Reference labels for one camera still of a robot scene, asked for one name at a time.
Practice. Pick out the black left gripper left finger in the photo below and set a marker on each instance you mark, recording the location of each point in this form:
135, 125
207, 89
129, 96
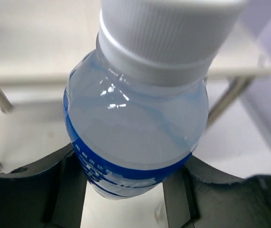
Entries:
48, 193

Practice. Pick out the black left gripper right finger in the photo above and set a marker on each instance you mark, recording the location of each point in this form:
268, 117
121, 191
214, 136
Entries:
201, 196

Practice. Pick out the blue label water bottle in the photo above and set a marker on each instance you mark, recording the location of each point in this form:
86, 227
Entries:
136, 106

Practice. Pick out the white two-tier shelf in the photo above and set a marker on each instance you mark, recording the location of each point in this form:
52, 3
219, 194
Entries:
42, 40

